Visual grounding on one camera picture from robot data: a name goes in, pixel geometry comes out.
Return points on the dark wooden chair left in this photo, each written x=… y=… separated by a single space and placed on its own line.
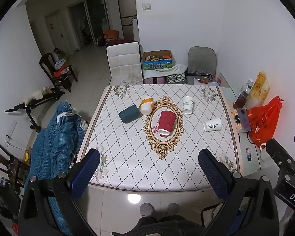
x=13 y=169

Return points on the black tripod stand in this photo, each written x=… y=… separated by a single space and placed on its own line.
x=36 y=99

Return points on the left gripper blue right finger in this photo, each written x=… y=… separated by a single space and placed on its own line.
x=219 y=177

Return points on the yellow snack bag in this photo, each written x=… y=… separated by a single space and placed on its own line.
x=259 y=91

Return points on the white light switch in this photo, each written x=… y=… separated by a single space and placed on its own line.
x=146 y=6

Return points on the teal cylindrical cup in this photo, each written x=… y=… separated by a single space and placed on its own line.
x=130 y=114

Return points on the cardboard box with items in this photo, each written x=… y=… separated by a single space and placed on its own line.
x=157 y=60

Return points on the white paper cup upright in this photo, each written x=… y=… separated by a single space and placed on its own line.
x=187 y=105

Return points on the white paper cup with print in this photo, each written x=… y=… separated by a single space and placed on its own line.
x=213 y=125

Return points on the smartphone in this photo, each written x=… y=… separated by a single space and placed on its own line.
x=243 y=120

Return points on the white padded chair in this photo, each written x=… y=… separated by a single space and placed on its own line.
x=125 y=64

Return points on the orange plastic bag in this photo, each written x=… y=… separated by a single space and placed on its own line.
x=263 y=121

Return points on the grey chair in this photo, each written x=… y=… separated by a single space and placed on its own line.
x=201 y=62

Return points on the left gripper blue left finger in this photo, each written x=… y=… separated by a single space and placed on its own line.
x=82 y=172

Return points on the black wooden chair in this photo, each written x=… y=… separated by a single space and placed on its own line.
x=58 y=71

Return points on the floral diamond pattern tablecloth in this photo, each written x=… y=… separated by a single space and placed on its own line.
x=135 y=157

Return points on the brown glass bottle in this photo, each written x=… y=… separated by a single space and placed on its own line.
x=240 y=101

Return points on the blue quilted jacket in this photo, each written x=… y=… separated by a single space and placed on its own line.
x=47 y=207

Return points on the red paper cup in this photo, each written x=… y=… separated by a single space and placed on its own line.
x=166 y=122

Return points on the dark printed lighter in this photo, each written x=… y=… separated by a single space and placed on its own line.
x=248 y=153

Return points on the orange and white cup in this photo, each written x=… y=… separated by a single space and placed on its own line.
x=146 y=106

